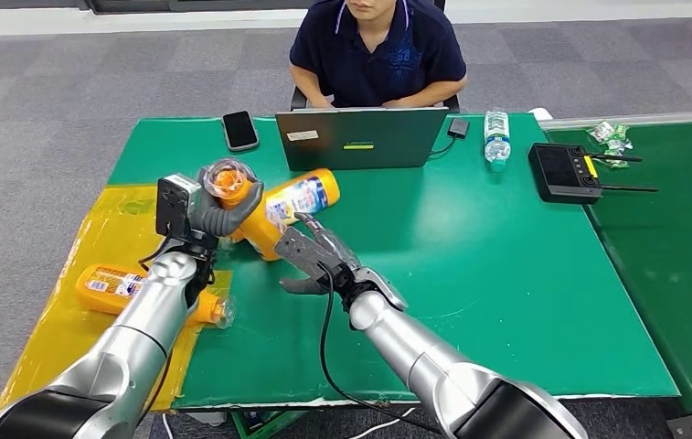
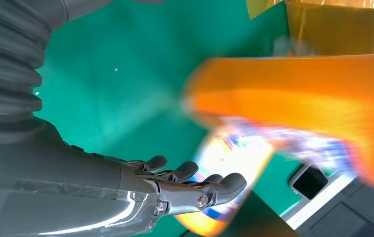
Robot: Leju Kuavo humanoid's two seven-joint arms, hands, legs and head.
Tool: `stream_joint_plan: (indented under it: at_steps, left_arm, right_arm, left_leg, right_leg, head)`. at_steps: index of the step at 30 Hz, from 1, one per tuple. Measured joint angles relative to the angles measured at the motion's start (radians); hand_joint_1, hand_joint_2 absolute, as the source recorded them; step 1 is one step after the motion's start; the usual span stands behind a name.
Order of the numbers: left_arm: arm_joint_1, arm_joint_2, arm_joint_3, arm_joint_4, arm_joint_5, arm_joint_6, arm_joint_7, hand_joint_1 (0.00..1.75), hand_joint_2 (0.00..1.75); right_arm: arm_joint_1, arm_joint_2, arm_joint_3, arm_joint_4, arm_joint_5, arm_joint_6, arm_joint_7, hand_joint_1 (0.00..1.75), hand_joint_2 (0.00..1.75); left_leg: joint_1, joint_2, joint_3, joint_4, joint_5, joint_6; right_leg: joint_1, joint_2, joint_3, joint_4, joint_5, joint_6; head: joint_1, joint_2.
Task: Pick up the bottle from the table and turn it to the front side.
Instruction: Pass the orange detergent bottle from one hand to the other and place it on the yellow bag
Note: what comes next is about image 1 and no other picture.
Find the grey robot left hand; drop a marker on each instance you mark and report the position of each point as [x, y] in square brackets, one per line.
[215, 221]

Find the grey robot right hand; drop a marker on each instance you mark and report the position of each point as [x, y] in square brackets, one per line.
[315, 257]

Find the orange bottle with clear cap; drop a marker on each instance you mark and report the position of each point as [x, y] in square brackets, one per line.
[261, 233]

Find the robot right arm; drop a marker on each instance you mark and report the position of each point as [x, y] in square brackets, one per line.
[430, 363]

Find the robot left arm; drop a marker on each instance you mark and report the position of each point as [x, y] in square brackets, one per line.
[133, 339]

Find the person's left forearm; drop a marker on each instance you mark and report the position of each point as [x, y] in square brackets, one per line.
[436, 91]

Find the person's right forearm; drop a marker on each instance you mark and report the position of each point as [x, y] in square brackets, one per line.
[308, 85]

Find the orange bottle with blue label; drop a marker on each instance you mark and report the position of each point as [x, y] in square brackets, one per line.
[312, 191]

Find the orange bottle with barcode label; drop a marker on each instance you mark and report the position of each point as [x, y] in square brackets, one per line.
[103, 289]

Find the clear plastic water bottle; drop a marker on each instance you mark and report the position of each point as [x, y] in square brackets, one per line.
[497, 142]

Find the black smartphone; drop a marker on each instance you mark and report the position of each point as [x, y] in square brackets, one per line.
[240, 130]

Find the dark green laptop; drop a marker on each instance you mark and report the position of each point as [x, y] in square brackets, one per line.
[370, 139]

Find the small black power adapter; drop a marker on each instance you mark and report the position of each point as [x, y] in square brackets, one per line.
[458, 128]

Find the yellow plastic mat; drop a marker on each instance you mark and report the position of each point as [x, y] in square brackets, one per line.
[61, 339]

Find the person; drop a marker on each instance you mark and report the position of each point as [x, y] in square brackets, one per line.
[376, 54]

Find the black router with antennas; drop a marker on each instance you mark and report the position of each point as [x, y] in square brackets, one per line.
[560, 172]

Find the white paper scrap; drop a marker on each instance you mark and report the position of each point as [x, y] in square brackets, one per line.
[540, 114]

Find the green candy wrapper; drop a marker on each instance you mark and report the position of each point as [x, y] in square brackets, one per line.
[600, 131]
[619, 140]

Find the green side table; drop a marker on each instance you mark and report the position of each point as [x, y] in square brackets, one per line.
[672, 254]

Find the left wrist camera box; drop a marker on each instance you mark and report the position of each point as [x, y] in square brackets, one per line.
[173, 206]

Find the green table frame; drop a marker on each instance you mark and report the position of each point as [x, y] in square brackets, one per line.
[267, 425]

